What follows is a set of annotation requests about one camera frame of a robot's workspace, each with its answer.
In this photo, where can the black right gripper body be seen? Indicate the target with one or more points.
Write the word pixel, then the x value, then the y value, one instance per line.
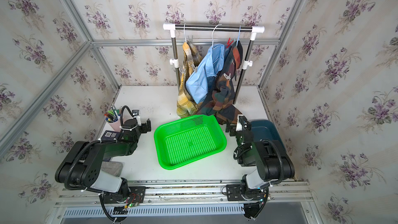
pixel 240 135

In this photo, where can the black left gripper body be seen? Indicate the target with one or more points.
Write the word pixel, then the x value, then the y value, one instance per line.
pixel 141 130

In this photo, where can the dark multicolour plaid shirt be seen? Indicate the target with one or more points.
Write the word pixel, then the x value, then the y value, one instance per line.
pixel 219 100

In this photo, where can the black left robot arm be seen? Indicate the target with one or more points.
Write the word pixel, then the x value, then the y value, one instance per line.
pixel 81 168

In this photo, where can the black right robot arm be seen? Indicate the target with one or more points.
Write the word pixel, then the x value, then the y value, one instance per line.
pixel 259 145

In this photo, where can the pink pen cup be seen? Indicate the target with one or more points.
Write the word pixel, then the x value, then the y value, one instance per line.
pixel 112 117

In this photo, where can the dark teal plastic tray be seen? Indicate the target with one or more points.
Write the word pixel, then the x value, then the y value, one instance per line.
pixel 263 129

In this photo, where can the dark blue card booklet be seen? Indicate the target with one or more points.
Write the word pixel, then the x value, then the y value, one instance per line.
pixel 110 136

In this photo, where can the grey cloth pad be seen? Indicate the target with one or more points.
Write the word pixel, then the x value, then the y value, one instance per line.
pixel 112 168

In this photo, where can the green perforated plastic basket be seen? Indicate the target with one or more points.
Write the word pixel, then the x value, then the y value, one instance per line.
pixel 188 140

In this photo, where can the light blue shirt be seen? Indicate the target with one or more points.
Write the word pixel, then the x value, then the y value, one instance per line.
pixel 200 82

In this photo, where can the red clothespin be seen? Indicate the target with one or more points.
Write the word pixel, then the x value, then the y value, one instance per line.
pixel 229 43

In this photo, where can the metal clothes rack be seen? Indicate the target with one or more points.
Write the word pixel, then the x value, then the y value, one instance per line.
pixel 172 28

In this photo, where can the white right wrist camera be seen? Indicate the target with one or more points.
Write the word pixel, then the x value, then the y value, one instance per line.
pixel 239 125

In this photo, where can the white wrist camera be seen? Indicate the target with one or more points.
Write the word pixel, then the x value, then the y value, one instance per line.
pixel 136 115
pixel 239 125

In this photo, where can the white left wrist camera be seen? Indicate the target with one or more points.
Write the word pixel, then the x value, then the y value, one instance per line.
pixel 136 115

